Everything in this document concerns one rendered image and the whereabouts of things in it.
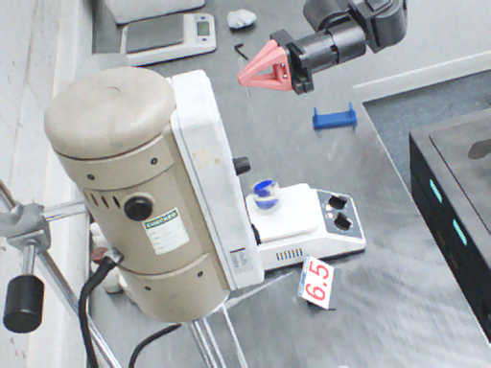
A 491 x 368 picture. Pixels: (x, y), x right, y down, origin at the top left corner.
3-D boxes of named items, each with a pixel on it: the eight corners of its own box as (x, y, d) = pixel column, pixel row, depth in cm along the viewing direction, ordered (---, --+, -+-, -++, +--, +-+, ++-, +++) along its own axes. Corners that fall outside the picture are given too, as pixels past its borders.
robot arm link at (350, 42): (373, 32, 99) (371, 59, 104) (352, 6, 103) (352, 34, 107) (332, 46, 98) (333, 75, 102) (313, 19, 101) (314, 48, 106)
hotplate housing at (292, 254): (352, 204, 127) (348, 174, 121) (367, 252, 118) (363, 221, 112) (241, 229, 126) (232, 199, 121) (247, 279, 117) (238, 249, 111)
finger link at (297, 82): (244, 74, 93) (303, 53, 95) (228, 53, 98) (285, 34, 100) (253, 113, 98) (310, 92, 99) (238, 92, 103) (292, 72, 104)
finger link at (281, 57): (239, 68, 94) (297, 47, 96) (223, 48, 99) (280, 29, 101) (249, 107, 99) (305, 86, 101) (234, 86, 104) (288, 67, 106)
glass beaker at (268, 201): (256, 198, 119) (246, 165, 114) (285, 195, 119) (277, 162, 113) (253, 221, 115) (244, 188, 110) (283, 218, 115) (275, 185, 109)
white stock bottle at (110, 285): (109, 298, 118) (91, 267, 112) (99, 283, 121) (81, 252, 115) (132, 284, 120) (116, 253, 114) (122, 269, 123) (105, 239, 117)
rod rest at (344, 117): (356, 113, 148) (354, 100, 145) (357, 122, 146) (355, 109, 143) (313, 119, 149) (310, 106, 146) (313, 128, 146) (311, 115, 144)
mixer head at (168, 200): (268, 235, 71) (214, 35, 54) (290, 310, 63) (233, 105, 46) (138, 270, 70) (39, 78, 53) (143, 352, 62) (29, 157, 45)
